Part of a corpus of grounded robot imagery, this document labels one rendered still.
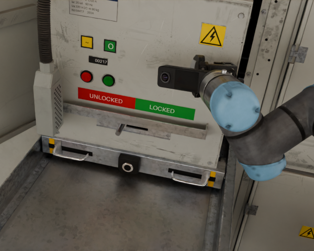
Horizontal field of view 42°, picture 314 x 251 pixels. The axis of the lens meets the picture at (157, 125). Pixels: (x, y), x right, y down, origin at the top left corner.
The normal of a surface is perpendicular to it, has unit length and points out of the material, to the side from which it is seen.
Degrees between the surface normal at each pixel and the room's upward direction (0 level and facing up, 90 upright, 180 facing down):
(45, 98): 90
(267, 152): 69
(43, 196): 0
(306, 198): 90
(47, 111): 90
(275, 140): 60
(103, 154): 90
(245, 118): 75
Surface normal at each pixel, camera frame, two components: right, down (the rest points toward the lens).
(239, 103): 0.07, 0.32
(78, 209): 0.10, -0.83
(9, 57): 0.82, 0.37
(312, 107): -0.68, -0.41
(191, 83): -0.47, 0.23
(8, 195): 0.97, 0.19
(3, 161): -0.21, 0.52
